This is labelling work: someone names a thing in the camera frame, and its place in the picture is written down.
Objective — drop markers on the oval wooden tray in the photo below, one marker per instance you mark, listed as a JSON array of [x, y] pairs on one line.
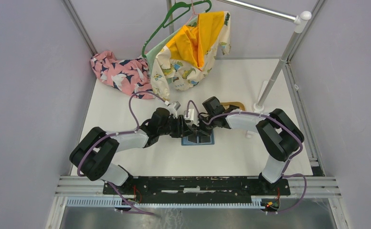
[[233, 105]]

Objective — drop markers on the teal card holder wallet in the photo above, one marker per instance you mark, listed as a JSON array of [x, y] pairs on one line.
[[184, 141]]

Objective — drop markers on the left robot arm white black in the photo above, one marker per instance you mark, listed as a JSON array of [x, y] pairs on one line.
[[93, 155]]

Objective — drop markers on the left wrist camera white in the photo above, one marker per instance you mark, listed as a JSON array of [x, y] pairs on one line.
[[173, 107]]

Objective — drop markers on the green clothes hanger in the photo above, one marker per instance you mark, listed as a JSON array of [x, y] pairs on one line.
[[168, 20]]

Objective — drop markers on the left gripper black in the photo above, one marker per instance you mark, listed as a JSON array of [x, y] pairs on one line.
[[182, 129]]

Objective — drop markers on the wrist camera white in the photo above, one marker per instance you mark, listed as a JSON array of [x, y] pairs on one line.
[[173, 107], [191, 119]]

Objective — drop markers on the white slotted cable duct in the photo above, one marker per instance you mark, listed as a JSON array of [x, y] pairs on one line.
[[117, 202]]

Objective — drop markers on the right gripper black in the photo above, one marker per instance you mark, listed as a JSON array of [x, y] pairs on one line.
[[200, 130]]

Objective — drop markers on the dinosaur print yellow jacket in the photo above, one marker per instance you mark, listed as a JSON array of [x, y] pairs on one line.
[[189, 56]]

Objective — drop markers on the mint green cloth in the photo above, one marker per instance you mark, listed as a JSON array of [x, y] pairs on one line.
[[152, 53]]

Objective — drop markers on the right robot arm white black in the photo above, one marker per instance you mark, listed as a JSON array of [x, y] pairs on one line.
[[281, 137]]

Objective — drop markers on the silver clothes rack pole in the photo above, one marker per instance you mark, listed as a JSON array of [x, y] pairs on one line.
[[301, 21]]

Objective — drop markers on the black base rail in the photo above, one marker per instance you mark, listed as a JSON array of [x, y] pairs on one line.
[[199, 190]]

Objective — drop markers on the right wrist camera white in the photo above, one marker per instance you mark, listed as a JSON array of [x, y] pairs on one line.
[[191, 119]]

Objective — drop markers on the pink patterned cloth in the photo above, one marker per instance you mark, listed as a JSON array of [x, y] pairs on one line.
[[129, 76]]

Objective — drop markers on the black credit card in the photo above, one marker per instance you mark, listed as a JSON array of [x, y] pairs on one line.
[[192, 139], [205, 139]]

